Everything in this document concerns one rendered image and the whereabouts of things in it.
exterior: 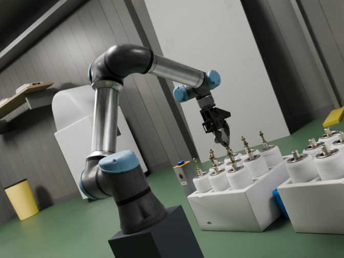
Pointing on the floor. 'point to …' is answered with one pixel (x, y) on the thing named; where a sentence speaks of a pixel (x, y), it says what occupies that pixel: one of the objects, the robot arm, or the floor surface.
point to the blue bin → (280, 202)
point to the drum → (22, 199)
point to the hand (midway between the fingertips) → (227, 144)
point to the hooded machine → (84, 129)
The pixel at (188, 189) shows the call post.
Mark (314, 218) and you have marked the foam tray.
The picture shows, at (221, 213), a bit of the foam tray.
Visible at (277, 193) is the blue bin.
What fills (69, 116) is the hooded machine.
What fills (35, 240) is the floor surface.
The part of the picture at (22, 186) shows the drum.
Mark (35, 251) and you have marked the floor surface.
